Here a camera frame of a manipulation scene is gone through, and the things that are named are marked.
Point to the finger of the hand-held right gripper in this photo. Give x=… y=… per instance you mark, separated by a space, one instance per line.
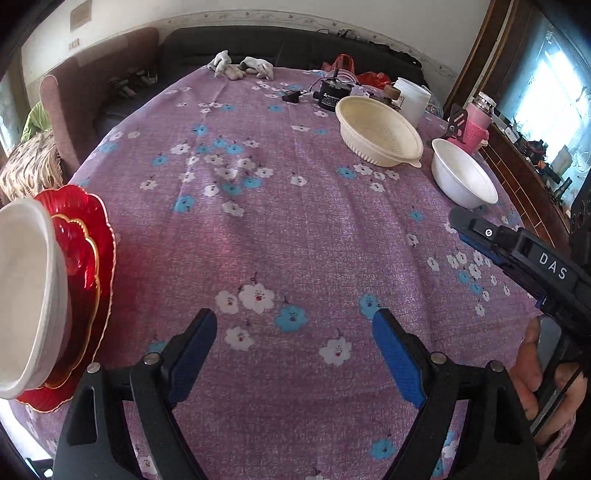
x=485 y=233
x=485 y=253

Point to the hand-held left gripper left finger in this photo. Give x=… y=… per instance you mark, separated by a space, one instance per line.
x=194 y=355

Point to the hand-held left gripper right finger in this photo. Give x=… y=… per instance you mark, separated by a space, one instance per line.
x=399 y=360

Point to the red plate with round label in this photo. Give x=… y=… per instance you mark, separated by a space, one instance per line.
x=78 y=277

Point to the large red plate with lettering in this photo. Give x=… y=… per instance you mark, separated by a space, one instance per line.
x=99 y=221

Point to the person's right forearm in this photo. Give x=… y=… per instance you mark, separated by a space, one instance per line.
x=556 y=454

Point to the person's right hand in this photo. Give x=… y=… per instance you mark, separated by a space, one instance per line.
x=526 y=360

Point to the windowsill clutter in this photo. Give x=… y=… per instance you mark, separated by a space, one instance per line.
x=540 y=157

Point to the pink thermos bottle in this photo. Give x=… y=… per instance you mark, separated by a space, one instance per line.
x=475 y=124

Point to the black pink tool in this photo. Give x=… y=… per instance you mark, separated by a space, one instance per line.
x=457 y=122

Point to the purple floral tablecloth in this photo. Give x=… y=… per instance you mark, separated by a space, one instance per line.
x=277 y=230

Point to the white plastic cup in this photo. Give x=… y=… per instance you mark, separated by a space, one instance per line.
x=413 y=99

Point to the cream ribbed plastic bowl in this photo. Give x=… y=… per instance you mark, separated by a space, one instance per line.
x=378 y=124

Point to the window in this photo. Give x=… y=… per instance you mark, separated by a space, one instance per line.
x=549 y=83

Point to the small brown object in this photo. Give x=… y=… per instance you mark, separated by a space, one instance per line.
x=392 y=94

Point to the red plastic bag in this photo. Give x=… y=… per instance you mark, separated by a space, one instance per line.
x=376 y=79
x=341 y=62

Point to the black cylindrical pump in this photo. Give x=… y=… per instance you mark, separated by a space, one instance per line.
x=332 y=94

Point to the dark cloth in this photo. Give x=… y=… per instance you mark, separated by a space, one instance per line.
x=369 y=41

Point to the black power plug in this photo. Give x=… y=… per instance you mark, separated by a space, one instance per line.
x=291 y=96

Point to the brown patterned blanket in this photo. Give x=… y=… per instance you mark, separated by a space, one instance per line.
x=27 y=166

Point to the black white object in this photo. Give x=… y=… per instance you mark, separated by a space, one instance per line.
x=134 y=83

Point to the green cloth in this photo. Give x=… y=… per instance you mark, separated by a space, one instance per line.
x=34 y=120

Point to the maroon armchair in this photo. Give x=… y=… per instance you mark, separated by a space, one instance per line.
x=83 y=92

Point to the black leather sofa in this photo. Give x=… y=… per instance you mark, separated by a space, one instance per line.
x=258 y=44

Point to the small wall plaque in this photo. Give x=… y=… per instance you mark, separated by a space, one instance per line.
x=80 y=16

